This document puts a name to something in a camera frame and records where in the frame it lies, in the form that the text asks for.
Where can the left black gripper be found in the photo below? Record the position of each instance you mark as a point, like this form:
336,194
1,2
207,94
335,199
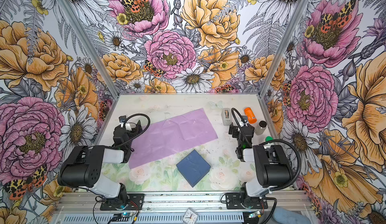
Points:
132,130

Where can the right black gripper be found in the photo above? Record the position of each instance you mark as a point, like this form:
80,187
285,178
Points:
241,131

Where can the purple wrapping paper sheet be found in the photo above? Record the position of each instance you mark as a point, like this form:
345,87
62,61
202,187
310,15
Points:
172,136

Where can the dark blue gift box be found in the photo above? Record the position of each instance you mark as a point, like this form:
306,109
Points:
193,168

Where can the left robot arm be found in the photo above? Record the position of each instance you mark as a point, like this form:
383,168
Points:
83,167

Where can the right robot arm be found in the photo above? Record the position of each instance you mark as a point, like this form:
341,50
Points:
272,168

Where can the orange bottle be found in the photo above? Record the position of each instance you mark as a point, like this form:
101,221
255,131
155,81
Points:
250,115

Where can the clear bottle black cap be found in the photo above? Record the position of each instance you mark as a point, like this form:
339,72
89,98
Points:
260,127

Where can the white bottle green cap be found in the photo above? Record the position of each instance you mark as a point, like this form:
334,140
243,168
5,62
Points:
268,139

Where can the grey tape dispenser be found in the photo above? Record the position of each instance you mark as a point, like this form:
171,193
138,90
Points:
226,116

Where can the blue grey cloth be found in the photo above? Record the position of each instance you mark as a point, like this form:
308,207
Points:
284,216

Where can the small white clock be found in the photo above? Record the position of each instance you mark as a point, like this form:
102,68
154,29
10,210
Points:
190,217

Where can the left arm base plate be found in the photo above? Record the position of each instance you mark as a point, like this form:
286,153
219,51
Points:
133,202

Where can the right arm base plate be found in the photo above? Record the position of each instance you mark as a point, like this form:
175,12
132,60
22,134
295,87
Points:
236,201

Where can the aluminium front rail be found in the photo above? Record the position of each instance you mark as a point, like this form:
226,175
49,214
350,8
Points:
179,202

